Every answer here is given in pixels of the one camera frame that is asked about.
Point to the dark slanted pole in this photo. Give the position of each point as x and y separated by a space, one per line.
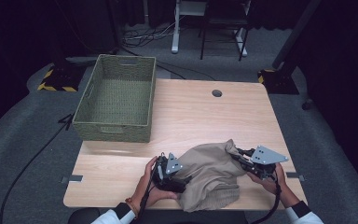
295 31

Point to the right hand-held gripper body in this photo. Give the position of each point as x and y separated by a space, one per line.
261 165

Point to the black chair frame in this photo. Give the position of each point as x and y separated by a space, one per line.
202 40

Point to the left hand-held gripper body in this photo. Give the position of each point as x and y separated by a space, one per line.
164 174

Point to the person's lap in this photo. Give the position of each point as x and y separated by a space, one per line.
199 218

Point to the grey round stand base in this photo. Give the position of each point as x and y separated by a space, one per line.
80 59

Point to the person's right hand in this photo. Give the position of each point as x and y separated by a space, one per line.
282 189

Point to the black yellow striped stand base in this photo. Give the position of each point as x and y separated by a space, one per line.
62 79
279 82

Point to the small black caster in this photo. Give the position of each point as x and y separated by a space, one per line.
306 105

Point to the green woven basket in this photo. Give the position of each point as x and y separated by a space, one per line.
115 99

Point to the grey tape piece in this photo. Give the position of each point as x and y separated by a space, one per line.
75 178
298 177

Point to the white desk frame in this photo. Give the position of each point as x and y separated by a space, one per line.
175 34

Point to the person's left hand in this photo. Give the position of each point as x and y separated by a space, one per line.
149 186

